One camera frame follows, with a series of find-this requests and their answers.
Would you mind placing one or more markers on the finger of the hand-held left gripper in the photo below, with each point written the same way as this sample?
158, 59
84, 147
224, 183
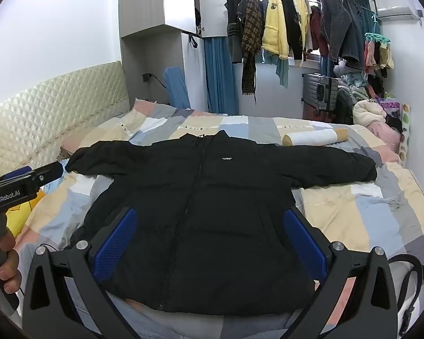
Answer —
46, 174
17, 173

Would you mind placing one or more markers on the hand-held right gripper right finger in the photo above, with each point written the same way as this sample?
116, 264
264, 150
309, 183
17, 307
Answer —
305, 245

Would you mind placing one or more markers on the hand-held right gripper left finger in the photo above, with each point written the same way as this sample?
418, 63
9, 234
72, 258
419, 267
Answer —
116, 240

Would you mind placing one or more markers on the black puffer jacket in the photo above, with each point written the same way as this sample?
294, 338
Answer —
215, 201

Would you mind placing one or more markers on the pile of mixed clothes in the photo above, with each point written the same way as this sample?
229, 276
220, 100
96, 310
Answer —
353, 79

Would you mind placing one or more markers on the person's left hand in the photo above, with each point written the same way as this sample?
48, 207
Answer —
7, 272

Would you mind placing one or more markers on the yellow pillow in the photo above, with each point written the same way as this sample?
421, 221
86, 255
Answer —
17, 219

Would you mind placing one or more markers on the patchwork quilt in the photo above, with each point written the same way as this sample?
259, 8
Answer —
339, 212

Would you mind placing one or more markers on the cream quilted headboard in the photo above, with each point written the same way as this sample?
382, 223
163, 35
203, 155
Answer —
56, 113

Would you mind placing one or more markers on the white cloth roll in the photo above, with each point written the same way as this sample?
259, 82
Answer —
318, 137

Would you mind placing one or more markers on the dark red cabinet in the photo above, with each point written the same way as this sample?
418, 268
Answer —
309, 111

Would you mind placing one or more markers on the pink plush garment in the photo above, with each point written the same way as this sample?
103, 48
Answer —
385, 136

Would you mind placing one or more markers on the cream plush coat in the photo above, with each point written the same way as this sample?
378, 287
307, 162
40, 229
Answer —
367, 113

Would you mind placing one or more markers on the polka dot board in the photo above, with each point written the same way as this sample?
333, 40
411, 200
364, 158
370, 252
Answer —
405, 134

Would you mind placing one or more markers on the grey suitcase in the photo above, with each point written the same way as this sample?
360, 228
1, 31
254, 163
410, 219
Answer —
318, 91

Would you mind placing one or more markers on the blue folded board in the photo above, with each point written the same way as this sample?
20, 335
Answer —
176, 88

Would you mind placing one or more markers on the purple cloth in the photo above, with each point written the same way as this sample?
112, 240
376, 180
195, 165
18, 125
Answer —
390, 107

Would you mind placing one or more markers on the light teal garment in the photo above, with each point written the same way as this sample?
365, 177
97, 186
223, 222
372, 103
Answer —
281, 69

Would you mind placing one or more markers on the blue curtain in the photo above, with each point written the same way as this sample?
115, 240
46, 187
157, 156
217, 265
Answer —
219, 77

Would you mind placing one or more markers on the pink small hanging garment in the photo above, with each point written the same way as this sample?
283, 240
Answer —
370, 56

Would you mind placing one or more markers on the grey wardrobe cabinet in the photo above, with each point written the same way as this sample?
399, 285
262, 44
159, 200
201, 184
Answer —
145, 0

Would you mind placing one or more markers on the yellow small hanging garment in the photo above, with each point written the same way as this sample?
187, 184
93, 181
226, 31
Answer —
387, 56

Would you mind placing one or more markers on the brown houndstooth scarf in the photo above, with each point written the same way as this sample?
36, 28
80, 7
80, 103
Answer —
251, 42

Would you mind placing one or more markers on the dark denim jacket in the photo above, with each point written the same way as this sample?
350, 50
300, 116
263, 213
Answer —
355, 39

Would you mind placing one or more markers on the maroon garment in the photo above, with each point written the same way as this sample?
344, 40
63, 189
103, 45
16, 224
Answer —
318, 31

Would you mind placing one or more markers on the yellow hoodie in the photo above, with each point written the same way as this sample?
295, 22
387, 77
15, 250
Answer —
274, 28

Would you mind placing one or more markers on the green clip hanger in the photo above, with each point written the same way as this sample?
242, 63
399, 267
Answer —
378, 37

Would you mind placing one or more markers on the black hanging jacket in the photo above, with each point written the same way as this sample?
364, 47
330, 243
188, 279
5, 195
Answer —
291, 24

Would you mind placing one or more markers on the grey knit coat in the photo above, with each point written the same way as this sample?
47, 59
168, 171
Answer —
334, 24

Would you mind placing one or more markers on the pale yellow garment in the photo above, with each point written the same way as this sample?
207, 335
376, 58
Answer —
304, 21

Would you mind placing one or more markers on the black hanging coat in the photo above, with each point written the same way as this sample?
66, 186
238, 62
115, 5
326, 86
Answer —
235, 24

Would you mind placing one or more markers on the white air conditioner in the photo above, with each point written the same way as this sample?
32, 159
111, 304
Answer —
397, 12

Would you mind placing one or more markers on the black wall socket charger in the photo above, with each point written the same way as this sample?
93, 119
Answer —
146, 77

